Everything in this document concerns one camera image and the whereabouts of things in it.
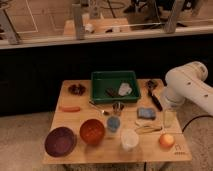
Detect blue sponge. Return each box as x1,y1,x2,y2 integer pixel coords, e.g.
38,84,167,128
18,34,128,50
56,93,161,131
137,107,156,120

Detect orange fruit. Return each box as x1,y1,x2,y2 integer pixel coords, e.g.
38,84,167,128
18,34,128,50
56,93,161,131
159,133,175,148

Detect dark object top right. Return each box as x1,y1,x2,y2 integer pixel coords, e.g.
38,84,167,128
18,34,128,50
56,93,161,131
146,80,158,90

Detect black handled tool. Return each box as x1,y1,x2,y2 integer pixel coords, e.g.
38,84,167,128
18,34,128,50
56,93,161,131
148,90,163,111

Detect white crumpled item in tray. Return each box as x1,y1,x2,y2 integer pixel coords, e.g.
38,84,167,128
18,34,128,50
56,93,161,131
118,83,132,96

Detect orange bowl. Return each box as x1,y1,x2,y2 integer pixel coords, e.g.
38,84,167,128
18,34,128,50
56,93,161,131
79,119,105,146

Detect dark object in tray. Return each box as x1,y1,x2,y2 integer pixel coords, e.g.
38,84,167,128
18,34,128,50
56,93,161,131
105,88,117,97

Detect blue-filled clear cup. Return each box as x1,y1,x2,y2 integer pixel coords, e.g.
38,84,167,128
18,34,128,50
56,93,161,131
106,116,120,136

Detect green plastic tray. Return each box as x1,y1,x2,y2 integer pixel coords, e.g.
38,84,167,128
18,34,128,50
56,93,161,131
90,71,141,104

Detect purple plate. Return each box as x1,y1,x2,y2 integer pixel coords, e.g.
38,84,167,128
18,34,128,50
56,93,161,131
44,127,77,157

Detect orange carrot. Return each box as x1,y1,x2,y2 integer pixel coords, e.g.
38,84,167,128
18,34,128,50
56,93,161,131
59,106,81,112

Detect dark grape bunch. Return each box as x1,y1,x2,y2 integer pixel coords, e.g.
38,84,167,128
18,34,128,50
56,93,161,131
68,84,86,95

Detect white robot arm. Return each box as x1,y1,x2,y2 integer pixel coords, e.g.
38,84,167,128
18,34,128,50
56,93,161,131
160,61,213,116

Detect black cable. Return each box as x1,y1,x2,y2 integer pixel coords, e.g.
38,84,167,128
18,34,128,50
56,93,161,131
181,114,213,133

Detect white paper cup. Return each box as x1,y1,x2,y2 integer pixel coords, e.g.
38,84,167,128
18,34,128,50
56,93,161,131
121,129,139,151

